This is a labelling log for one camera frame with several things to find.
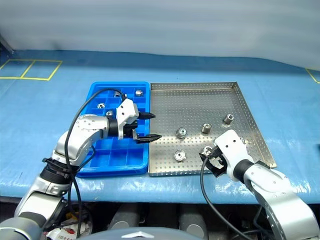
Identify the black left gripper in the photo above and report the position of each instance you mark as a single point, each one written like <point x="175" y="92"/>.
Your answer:
<point x="130" y="130"/>

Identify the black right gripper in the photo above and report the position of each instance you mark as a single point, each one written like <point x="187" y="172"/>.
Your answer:
<point x="218" y="163"/>

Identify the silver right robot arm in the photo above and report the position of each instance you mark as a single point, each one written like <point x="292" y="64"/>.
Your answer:
<point x="275" y="190"/>

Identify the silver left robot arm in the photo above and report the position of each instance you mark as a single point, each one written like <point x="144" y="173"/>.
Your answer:
<point x="87" y="127"/>

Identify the blue compartment tray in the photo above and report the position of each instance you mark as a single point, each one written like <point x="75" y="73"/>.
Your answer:
<point x="117" y="156"/>

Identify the perforated metal tray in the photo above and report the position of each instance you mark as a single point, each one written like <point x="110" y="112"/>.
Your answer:
<point x="190" y="105"/>

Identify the dark grey rounded cylinder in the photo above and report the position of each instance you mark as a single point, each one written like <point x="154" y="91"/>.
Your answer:
<point x="192" y="222"/>
<point x="125" y="217"/>

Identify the blue plastic table cover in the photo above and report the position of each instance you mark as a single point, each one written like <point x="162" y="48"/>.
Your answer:
<point x="50" y="125"/>

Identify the grey rounded robot chest cover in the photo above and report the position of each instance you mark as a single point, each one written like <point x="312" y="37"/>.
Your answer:
<point x="140" y="235"/>

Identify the red and white packet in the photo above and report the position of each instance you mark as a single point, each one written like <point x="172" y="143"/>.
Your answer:
<point x="65" y="231"/>

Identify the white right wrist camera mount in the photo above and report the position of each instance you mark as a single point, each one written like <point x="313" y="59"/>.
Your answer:
<point x="232" y="147"/>

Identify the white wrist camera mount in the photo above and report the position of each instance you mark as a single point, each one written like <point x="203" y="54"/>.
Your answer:
<point x="232" y="147"/>
<point x="126" y="108"/>

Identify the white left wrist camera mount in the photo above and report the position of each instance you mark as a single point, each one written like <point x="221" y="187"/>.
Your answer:
<point x="126" y="108"/>

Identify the grey metal frame bar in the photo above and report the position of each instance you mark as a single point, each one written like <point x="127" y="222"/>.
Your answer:
<point x="7" y="46"/>

